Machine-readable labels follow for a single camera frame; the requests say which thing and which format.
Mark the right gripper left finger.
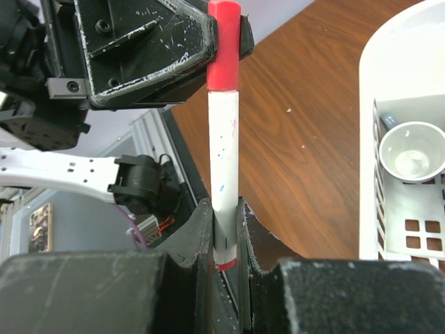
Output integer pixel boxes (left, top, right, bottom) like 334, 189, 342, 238
1, 199, 213, 333

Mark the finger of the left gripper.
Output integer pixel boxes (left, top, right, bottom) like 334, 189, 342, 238
239, 15, 254, 60

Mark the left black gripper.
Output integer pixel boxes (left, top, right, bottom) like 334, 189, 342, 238
40, 1, 218, 110

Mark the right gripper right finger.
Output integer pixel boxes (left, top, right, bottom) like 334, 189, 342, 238
237, 200, 444, 333

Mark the red pen cap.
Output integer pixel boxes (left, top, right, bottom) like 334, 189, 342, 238
207, 1, 241, 91

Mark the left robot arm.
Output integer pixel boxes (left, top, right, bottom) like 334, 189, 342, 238
1, 1, 222, 218

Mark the white plastic dish basket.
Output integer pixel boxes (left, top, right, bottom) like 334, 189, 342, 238
359, 1, 444, 268

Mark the small white cup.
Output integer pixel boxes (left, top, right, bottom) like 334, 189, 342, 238
379, 113, 444, 184

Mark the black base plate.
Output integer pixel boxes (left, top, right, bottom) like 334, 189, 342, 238
145, 109, 208, 242

